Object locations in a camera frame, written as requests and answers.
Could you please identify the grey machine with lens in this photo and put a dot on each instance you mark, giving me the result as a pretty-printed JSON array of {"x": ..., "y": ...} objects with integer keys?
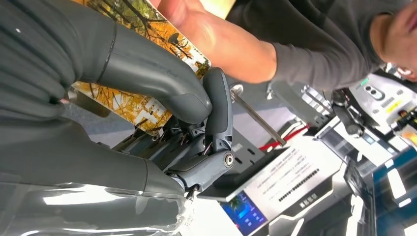
[{"x": 381, "y": 97}]

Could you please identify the dark grey machine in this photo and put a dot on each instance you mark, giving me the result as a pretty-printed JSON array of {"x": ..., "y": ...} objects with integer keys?
[{"x": 299, "y": 101}]

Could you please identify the person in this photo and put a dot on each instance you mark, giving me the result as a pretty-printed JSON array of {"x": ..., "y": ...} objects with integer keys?
[{"x": 325, "y": 32}]

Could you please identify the blue display panel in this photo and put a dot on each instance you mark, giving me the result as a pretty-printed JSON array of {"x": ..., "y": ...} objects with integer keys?
[{"x": 396, "y": 185}]

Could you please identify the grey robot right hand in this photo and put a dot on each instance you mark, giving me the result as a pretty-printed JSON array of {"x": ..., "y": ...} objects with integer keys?
[{"x": 81, "y": 169}]

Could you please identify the white kiosk stand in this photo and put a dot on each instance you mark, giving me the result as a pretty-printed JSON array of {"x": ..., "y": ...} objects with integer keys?
[{"x": 293, "y": 176}]

